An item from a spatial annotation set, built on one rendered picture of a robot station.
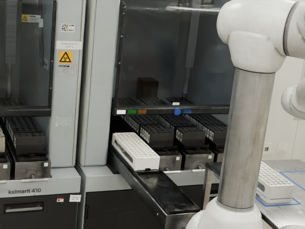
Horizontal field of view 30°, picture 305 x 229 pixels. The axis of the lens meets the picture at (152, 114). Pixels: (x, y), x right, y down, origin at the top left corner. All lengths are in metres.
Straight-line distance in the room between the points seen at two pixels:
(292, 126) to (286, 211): 2.24
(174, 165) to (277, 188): 0.54
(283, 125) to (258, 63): 2.78
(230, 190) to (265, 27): 0.43
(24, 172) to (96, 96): 0.41
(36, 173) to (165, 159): 0.54
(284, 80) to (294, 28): 2.72
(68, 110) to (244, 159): 0.98
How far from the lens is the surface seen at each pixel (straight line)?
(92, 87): 2.27
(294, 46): 1.36
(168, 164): 2.39
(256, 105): 1.43
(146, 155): 2.18
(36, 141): 2.26
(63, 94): 2.24
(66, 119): 2.27
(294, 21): 1.35
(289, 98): 1.90
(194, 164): 2.44
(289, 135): 4.22
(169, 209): 1.88
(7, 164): 2.20
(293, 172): 2.37
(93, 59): 2.24
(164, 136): 2.42
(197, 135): 2.49
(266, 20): 1.37
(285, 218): 1.95
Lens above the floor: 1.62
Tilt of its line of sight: 16 degrees down
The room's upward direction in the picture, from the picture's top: 6 degrees clockwise
